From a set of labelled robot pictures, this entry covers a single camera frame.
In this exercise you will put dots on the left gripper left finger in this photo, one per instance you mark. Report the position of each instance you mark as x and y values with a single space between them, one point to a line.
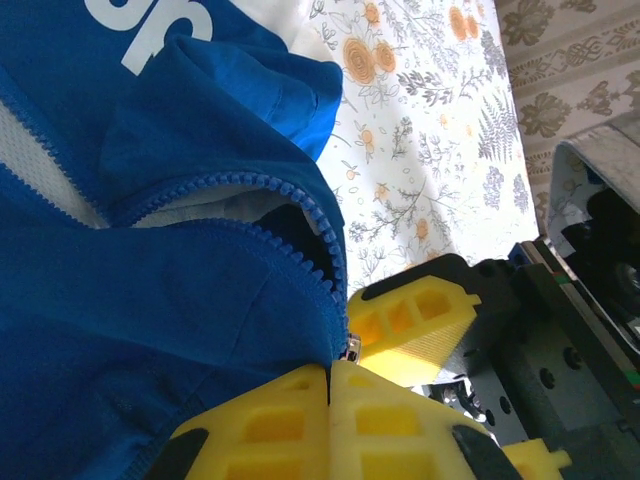
260 430

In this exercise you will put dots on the blue red white hooded jacket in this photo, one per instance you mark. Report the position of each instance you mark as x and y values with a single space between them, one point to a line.
150 300

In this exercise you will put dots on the silver zipper pull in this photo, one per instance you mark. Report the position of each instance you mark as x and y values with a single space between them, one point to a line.
354 347

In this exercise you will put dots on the floral tablecloth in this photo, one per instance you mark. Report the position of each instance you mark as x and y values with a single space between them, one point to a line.
425 150

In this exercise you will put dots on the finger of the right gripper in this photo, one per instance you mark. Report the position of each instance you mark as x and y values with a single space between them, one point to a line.
535 462
415 325

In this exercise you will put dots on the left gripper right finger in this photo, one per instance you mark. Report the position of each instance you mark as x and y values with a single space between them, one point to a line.
400 430

